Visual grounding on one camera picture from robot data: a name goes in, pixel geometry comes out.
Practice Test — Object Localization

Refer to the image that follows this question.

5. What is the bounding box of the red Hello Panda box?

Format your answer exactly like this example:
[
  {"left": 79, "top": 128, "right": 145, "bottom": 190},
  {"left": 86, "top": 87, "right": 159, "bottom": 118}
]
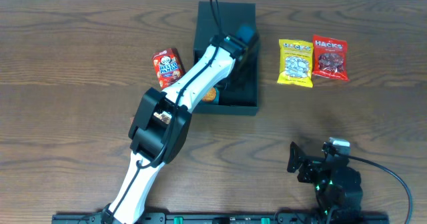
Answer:
[{"left": 151, "top": 48, "right": 185, "bottom": 89}]

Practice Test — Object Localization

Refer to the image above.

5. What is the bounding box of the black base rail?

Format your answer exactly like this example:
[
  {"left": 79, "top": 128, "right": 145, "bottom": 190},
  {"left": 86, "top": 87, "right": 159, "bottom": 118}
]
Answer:
[{"left": 51, "top": 211, "right": 390, "bottom": 224}]

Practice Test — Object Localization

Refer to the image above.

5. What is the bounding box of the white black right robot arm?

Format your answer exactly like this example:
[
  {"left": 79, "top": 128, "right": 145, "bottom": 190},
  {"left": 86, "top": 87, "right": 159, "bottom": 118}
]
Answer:
[{"left": 287, "top": 137, "right": 363, "bottom": 221}]

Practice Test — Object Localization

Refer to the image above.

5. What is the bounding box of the teal Good Day cookie box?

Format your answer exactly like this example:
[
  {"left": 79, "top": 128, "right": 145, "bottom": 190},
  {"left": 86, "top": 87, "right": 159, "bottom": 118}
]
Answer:
[{"left": 202, "top": 87, "right": 220, "bottom": 105}]

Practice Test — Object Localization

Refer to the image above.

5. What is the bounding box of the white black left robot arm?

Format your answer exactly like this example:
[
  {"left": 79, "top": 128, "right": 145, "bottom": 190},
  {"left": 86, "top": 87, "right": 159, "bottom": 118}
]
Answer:
[{"left": 101, "top": 33, "right": 259, "bottom": 223}]

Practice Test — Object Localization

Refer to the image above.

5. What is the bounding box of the brown Pocky box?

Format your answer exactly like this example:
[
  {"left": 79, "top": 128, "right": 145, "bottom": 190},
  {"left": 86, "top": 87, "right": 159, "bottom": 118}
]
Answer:
[{"left": 129, "top": 112, "right": 173, "bottom": 125}]

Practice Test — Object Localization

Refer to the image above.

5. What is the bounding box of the dark green open box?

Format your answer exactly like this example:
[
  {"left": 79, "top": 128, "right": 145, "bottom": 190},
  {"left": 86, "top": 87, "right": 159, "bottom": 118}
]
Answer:
[{"left": 193, "top": 1, "right": 260, "bottom": 115}]

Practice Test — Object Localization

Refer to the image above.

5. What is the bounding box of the red Hacks candy bag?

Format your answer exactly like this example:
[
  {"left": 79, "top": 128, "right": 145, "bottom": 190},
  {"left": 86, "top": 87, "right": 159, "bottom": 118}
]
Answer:
[{"left": 312, "top": 35, "right": 349, "bottom": 81}]

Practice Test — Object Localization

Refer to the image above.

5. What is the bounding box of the yellow Hacks candy bag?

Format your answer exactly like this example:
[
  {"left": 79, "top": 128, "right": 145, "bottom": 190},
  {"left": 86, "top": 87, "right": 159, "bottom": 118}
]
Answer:
[{"left": 277, "top": 39, "right": 314, "bottom": 88}]

